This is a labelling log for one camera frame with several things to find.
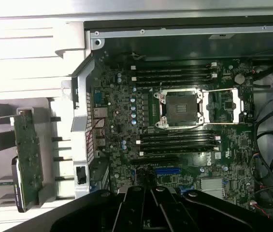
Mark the black expansion slot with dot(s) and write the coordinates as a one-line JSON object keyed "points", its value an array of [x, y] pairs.
{"points": [[154, 160]]}

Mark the blue expansion slot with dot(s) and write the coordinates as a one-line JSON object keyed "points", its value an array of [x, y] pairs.
{"points": [[167, 171]]}

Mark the silver chipset heatsink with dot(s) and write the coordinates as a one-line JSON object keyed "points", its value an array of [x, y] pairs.
{"points": [[211, 187]]}

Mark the green Dell motherboard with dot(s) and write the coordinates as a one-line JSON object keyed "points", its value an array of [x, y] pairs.
{"points": [[117, 104]]}

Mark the grey printed parts rack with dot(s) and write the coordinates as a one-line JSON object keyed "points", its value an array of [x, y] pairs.
{"points": [[3, 108]]}

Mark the black open PC case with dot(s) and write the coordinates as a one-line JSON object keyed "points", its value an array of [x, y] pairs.
{"points": [[80, 120]]}

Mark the black CPU socket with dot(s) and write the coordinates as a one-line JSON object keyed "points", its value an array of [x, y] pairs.
{"points": [[179, 106]]}

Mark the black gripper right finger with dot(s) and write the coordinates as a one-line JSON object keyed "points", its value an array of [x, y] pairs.
{"points": [[165, 212]]}

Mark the black RAM slot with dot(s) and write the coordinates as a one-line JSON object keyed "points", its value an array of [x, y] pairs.
{"points": [[175, 66], [175, 82], [175, 145], [175, 77], [175, 140], [175, 134], [175, 151], [175, 71]]}

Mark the silver socket cover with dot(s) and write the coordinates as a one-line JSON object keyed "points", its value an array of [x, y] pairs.
{"points": [[205, 106]]}

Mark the round coin battery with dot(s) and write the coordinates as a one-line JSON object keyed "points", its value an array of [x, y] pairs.
{"points": [[239, 78]]}

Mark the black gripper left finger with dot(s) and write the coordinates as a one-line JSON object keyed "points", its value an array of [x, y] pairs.
{"points": [[131, 212]]}

